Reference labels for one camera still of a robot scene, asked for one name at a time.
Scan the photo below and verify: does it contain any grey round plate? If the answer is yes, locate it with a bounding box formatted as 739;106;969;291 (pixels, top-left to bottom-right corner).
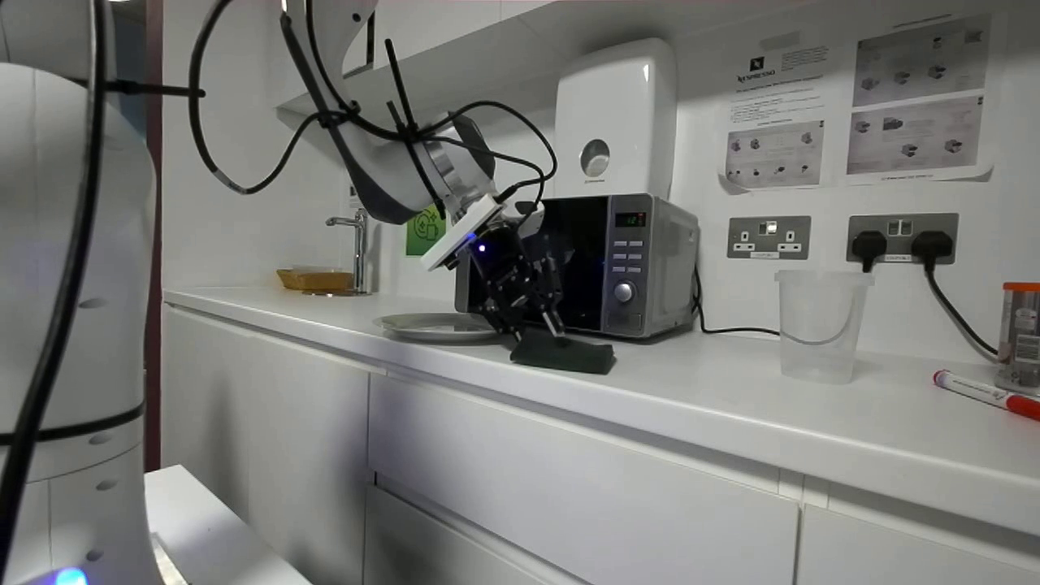
376;307;512;346

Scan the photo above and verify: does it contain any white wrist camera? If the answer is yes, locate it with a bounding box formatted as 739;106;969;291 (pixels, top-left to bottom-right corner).
419;192;525;274

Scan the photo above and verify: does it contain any red white marker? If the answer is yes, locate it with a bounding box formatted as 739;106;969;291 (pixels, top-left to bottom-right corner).
931;367;1040;423

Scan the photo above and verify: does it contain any white paper towel dispenser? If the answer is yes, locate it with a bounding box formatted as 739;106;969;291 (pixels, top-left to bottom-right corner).
552;39;678;200

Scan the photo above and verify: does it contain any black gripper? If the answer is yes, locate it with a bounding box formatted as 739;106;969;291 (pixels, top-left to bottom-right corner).
475;222;571;346

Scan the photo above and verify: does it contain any silver socket with plugs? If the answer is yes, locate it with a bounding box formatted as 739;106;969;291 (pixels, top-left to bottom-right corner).
845;212;962;266

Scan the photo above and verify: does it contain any silver double wall socket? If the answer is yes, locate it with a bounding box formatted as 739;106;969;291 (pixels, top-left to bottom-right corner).
723;212;812;261

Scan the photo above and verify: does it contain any black plug with cable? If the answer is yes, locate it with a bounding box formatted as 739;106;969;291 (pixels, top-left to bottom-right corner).
908;226;1005;367

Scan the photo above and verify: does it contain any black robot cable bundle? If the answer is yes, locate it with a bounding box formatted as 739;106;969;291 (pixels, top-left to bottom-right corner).
0;0;562;585

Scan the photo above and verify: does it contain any jar with orange lid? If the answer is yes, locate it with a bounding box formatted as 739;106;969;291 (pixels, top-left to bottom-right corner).
996;280;1040;392

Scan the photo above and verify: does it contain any white narrow drawer front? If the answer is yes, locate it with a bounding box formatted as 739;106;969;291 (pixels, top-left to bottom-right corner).
793;498;1040;585

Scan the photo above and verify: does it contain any clear plastic cup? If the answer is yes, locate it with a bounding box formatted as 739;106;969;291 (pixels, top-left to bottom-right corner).
774;266;875;382

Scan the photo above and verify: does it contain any black power plug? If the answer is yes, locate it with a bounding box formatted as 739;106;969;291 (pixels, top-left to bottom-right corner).
847;226;891;274

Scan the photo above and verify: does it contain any white robot mounting table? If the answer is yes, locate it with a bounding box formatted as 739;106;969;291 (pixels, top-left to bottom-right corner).
143;466;312;585

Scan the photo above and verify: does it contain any dark green cloth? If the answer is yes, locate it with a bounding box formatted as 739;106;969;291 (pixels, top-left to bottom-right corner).
508;329;618;378

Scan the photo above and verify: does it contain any chrome sink faucet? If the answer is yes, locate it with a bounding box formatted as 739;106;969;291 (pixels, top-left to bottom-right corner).
323;206;383;300

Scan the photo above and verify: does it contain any silver microwave oven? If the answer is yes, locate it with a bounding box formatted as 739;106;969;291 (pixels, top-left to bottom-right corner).
453;192;703;343

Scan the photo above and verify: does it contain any white wide drawer front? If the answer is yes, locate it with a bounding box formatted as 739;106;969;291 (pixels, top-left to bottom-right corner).
368;370;805;585

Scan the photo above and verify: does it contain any white low drawer front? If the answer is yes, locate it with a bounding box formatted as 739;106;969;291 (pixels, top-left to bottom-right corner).
368;485;583;585

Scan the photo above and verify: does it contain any white cabinet door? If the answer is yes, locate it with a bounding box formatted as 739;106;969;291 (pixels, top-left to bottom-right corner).
159;304;376;585

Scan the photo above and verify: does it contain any black microwave power cable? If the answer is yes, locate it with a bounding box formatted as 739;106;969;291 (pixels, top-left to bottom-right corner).
693;268;783;339

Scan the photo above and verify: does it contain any amber shallow tray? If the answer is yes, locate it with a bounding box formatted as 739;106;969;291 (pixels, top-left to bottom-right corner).
272;266;362;300

